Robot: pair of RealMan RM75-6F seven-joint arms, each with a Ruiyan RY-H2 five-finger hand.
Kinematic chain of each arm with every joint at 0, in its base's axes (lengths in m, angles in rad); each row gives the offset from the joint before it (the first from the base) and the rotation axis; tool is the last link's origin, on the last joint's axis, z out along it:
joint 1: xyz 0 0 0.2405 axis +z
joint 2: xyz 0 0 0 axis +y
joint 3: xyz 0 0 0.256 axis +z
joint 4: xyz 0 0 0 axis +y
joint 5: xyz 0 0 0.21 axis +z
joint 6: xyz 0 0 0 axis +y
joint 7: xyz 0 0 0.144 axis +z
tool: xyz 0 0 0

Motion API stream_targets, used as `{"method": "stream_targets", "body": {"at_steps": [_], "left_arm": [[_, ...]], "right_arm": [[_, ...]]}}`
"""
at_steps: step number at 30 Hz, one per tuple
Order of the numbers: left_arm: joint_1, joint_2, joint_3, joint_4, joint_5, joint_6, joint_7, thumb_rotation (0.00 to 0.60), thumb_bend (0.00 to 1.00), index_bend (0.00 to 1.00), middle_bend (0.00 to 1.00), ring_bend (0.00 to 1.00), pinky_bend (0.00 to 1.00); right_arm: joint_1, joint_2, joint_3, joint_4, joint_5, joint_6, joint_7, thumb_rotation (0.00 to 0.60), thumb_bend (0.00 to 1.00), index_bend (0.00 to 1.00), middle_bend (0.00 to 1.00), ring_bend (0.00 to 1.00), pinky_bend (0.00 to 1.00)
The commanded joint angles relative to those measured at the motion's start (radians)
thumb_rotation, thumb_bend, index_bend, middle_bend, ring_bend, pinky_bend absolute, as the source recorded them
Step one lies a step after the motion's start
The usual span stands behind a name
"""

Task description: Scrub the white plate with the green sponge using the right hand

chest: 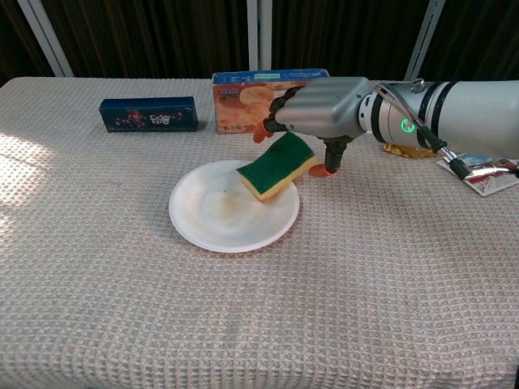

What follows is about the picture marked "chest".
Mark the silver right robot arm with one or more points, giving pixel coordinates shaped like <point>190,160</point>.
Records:
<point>462,116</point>

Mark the dark blue printed box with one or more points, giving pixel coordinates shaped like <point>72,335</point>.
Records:
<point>148,115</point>

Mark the white red printed packet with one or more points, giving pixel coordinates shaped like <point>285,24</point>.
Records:
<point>488,178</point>

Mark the beige waffle tablecloth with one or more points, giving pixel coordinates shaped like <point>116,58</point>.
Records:
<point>227,275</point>

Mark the yellow snack packet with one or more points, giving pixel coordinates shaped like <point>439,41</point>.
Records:
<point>405,150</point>

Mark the white paper plate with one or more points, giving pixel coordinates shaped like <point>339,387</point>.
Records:
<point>231,208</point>

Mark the green and yellow sponge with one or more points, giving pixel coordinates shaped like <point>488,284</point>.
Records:
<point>276,166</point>

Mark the dark brown curtain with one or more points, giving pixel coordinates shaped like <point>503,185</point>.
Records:
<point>162,36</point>

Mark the orange blue snack box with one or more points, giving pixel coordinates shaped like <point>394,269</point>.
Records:
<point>247,99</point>

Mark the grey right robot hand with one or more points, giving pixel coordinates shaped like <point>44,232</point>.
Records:
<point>324,108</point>

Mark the white metal frame post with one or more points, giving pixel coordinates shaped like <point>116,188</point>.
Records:
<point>259,34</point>
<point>48,36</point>
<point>423,38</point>

